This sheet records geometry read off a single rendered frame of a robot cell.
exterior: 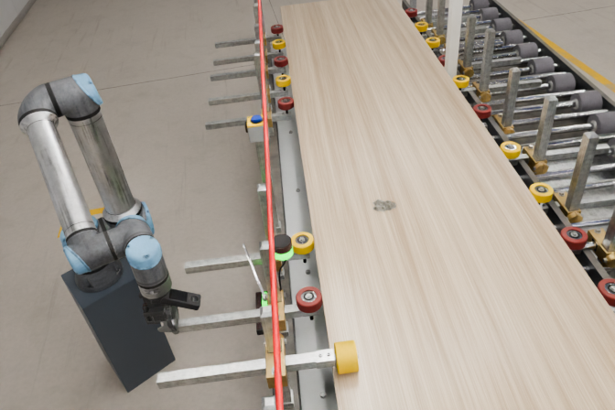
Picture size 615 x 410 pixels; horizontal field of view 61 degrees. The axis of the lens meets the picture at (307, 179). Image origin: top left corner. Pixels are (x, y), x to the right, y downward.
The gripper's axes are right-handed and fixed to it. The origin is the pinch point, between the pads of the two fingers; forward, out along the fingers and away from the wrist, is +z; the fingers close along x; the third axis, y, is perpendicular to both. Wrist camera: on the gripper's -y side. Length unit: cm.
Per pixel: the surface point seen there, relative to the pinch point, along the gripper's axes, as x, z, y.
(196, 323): 1.0, -3.5, -6.2
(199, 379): 26.4, -12.8, -10.9
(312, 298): 0.7, -8.7, -42.5
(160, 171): -210, 84, 55
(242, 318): 1.3, -3.7, -20.3
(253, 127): -52, -39, -29
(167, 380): 26.1, -13.5, -3.0
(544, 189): -36, -11, -130
